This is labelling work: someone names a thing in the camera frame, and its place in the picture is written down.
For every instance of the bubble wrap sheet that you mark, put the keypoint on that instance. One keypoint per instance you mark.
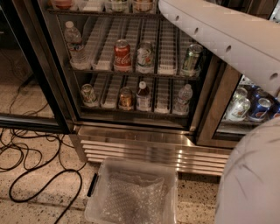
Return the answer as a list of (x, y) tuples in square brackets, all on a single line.
[(133, 199)]

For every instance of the red coca-cola can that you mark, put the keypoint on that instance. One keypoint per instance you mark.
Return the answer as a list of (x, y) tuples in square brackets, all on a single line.
[(122, 62)]

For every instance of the red item top shelf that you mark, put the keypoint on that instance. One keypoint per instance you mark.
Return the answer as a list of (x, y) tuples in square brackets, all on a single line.
[(63, 4)]

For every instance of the clear water bottle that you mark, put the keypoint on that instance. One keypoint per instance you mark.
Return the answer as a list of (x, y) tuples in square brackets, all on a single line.
[(75, 46), (185, 94)]

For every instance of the orange can top shelf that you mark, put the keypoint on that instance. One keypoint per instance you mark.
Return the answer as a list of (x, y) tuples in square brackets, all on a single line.
[(143, 6)]

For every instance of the clear plastic bin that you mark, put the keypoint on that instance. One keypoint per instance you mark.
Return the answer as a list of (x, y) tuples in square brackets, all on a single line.
[(100, 190)]

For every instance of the brown tea bottle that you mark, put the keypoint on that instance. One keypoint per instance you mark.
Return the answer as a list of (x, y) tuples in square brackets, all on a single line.
[(143, 97)]

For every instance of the white green soda can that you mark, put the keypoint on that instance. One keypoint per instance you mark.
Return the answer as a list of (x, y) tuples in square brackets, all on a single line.
[(145, 57)]

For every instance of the orange brown can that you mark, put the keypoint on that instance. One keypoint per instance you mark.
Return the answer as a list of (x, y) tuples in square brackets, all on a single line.
[(126, 99)]

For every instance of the green patterned can lower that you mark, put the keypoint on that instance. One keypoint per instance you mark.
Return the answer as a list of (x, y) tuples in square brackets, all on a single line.
[(88, 95)]

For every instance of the open glass fridge door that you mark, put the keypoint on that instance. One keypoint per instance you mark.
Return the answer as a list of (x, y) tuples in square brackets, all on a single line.
[(32, 95)]

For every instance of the clear water bottle lower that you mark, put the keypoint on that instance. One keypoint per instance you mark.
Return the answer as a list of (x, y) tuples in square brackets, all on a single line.
[(185, 94)]

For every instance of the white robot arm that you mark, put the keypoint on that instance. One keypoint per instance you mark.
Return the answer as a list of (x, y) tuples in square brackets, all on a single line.
[(249, 190)]

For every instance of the stainless steel fridge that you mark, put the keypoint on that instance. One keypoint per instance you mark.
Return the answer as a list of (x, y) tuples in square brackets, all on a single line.
[(159, 135)]

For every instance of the clear water bottle upper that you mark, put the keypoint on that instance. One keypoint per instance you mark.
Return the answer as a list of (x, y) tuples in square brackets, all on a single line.
[(75, 46)]

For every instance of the right glass fridge door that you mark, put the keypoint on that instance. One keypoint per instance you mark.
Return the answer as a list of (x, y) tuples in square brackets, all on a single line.
[(221, 81)]

